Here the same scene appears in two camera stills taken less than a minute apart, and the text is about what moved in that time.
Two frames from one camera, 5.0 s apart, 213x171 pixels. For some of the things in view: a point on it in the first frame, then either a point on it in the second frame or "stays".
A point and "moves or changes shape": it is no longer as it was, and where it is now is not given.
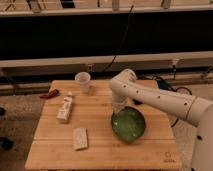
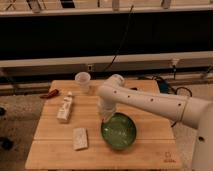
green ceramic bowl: [128, 124] moves or changes shape
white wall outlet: [89, 67] stays
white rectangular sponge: [80, 139] stays
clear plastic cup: [84, 79] stays
